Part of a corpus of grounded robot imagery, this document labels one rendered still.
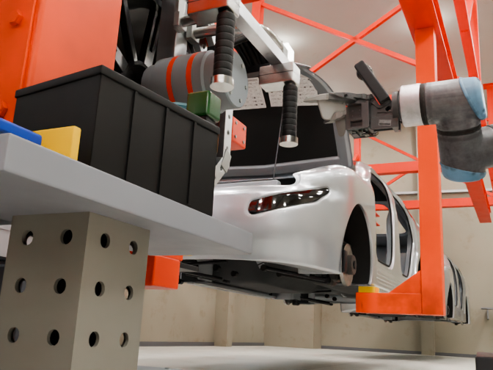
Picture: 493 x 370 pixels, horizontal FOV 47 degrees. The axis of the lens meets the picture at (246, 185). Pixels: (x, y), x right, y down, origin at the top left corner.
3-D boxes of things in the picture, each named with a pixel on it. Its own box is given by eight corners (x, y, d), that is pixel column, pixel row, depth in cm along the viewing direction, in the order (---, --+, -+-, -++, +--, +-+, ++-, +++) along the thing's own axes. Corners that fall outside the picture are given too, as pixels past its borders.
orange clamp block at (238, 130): (207, 142, 157) (221, 151, 164) (232, 139, 153) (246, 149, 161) (208, 117, 158) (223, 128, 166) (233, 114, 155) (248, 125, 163)
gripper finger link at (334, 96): (330, 97, 124) (369, 100, 125) (330, 90, 124) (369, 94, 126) (323, 104, 128) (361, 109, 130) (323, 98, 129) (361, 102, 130)
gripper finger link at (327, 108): (307, 116, 123) (348, 120, 125) (307, 90, 125) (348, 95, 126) (303, 120, 126) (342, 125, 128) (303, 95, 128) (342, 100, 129)
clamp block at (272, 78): (265, 92, 144) (266, 73, 145) (300, 88, 140) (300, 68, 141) (257, 84, 139) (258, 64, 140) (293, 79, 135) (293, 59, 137)
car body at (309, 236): (307, 309, 859) (309, 205, 898) (436, 313, 780) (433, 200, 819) (86, 271, 427) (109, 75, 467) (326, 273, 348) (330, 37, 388)
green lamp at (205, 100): (197, 125, 88) (199, 101, 89) (221, 123, 86) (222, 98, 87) (184, 117, 85) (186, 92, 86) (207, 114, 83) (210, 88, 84)
